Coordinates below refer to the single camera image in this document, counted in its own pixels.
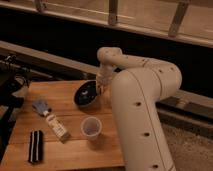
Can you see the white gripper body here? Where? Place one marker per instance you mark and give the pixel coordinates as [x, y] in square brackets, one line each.
[103, 77]

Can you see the black ceramic bowl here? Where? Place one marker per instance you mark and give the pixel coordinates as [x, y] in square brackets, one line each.
[86, 93]

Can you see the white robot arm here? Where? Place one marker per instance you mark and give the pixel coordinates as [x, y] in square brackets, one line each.
[136, 85]

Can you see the clear plastic cup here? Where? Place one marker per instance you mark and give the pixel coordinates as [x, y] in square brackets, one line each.
[91, 128]

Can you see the white tube with blue cap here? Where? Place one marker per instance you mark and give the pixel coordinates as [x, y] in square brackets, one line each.
[58, 128]

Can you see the black equipment at left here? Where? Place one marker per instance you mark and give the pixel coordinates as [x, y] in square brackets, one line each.
[11, 81]

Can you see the black white striped cloth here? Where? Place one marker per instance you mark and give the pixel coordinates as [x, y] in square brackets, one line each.
[35, 147]

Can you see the wooden shelf rail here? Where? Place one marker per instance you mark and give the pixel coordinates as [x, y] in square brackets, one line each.
[189, 21]

